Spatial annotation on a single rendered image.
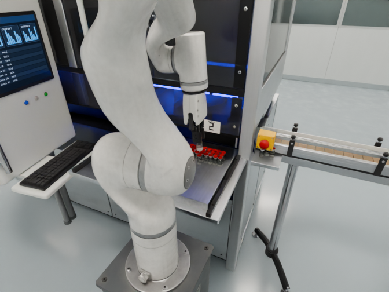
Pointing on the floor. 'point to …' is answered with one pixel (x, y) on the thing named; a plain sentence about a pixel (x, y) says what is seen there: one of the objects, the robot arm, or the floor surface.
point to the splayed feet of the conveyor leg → (273, 259)
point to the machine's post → (249, 118)
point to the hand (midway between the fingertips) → (198, 134)
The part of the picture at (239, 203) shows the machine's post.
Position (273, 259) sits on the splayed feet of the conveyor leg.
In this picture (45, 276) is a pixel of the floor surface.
